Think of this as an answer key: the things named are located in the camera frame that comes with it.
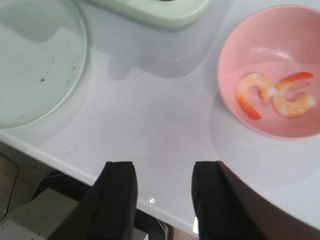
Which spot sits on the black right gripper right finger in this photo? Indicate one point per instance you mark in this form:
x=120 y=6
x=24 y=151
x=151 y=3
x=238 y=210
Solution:
x=223 y=214

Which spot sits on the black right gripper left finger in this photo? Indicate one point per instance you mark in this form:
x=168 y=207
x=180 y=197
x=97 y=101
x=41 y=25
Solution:
x=107 y=210

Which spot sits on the shrimp with red tail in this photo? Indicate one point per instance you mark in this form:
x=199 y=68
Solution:
x=252 y=86

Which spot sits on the pink plastic bowl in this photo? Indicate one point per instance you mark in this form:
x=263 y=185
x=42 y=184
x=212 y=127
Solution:
x=278 y=41

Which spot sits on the mint green breakfast maker base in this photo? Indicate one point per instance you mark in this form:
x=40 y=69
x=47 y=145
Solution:
x=169 y=15

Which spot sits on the mint green round plate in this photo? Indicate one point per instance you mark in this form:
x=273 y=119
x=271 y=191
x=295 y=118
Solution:
x=43 y=51

